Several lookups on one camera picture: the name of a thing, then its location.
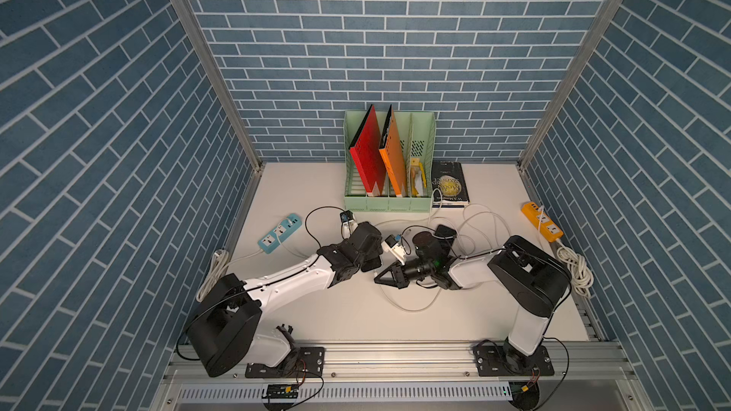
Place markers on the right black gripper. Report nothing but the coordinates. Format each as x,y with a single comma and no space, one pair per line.
398,281

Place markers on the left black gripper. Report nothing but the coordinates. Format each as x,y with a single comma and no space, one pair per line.
375,250

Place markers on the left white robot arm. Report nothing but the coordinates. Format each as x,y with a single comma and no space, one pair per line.
224,328

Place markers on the teal power strip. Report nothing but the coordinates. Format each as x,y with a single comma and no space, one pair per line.
277,236

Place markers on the yellow packet in organizer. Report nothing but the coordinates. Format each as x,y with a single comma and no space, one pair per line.
417,177

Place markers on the red box folder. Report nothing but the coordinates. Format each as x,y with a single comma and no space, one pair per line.
365,153

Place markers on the orange box folder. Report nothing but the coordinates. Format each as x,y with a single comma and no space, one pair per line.
392,155

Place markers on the black book with gold moon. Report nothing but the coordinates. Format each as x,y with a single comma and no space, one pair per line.
449,184

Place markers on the green file organizer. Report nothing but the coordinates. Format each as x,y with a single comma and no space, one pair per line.
417,132

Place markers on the orange power strip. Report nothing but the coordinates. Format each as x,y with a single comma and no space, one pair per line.
537,215

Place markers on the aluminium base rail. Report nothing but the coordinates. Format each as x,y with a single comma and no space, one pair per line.
417,376

